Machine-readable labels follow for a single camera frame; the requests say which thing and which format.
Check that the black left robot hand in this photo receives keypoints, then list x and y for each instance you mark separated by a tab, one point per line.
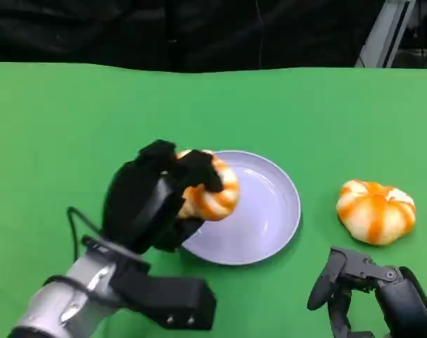
153	197

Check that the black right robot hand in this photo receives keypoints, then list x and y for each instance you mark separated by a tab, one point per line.
375	292

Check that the orange and white bread roll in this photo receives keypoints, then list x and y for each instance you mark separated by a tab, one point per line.
216	197
375	211

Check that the lilac plate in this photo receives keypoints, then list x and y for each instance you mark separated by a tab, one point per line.
255	211

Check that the green cloth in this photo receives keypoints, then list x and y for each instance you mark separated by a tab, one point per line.
213	112

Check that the black backdrop curtain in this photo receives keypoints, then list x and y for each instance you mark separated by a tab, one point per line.
171	33

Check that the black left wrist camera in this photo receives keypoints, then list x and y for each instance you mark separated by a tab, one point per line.
164	299

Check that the grey metal frame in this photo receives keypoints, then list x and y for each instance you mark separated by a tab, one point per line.
385	33

